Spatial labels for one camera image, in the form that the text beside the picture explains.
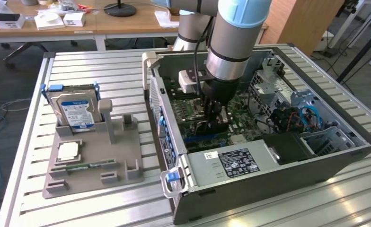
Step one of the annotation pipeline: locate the black office chair base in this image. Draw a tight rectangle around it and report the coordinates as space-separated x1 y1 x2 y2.
1 42 78 69

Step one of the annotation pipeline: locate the red wire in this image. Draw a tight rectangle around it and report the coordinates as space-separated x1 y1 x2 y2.
285 112 300 132

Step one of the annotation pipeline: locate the white table leg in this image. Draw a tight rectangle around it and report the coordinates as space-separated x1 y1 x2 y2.
327 0 368 49

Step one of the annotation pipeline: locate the small white labelled box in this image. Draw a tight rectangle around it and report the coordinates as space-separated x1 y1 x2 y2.
61 11 86 27

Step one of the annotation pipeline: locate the black slanted pole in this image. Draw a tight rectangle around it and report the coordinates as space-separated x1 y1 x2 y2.
335 22 371 83

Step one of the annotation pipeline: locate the wooden cabinet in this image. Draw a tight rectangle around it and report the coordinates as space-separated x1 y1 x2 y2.
260 0 345 56

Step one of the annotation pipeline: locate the white box with black top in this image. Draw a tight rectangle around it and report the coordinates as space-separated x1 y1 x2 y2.
0 13 25 29

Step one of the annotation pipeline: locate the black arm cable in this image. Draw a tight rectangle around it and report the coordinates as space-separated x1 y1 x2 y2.
193 16 216 95

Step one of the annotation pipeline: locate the silver metal disk bay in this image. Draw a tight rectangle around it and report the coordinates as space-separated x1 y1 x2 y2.
300 126 356 157

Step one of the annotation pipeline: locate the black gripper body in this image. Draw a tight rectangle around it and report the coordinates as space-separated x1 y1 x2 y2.
200 79 239 106

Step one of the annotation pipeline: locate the green motherboard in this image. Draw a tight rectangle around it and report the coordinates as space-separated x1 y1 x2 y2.
168 84 265 153

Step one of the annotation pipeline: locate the white block with tape roll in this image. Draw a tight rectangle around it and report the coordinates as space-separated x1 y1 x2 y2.
33 11 65 31

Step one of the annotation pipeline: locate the blue expansion slot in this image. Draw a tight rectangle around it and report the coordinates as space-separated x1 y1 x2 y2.
184 136 220 144

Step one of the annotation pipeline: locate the white floor cable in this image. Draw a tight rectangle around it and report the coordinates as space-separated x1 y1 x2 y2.
0 98 31 113

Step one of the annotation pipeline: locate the blue wire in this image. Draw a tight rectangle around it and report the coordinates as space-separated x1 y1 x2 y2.
300 106 324 133

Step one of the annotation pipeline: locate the silver metal drive cage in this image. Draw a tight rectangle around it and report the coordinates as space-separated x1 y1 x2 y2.
248 55 292 119

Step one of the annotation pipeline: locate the CPU socket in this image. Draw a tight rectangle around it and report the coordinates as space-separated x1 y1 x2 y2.
188 98 205 116

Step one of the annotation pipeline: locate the white paper stack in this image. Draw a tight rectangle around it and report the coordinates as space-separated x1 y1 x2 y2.
153 10 180 29

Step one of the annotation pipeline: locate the green RAM stick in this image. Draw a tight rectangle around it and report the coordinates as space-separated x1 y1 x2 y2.
50 160 116 171

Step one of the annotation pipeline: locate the dark grey open PC case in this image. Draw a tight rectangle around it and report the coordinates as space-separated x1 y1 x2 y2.
140 46 371 226

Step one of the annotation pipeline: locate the wooden desk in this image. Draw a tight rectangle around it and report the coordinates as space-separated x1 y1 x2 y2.
0 0 268 52

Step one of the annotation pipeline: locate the hard disk with blue label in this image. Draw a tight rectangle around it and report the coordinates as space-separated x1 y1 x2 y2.
40 81 102 130

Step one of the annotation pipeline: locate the graphics card with metal bracket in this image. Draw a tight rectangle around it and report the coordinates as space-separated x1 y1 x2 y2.
185 117 231 141

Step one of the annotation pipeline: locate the silver power supply unit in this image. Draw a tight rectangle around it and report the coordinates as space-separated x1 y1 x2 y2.
185 139 283 187

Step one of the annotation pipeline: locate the silver CPU chip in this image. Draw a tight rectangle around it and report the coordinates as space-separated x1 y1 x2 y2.
56 143 80 162

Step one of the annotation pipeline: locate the black lamp base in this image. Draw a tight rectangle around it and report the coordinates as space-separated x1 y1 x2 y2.
102 0 137 17

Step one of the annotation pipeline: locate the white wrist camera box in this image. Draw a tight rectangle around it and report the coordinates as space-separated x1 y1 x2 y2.
177 69 205 94

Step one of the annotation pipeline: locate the grey plastic parts rack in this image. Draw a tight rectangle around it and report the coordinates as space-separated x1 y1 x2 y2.
42 99 145 201

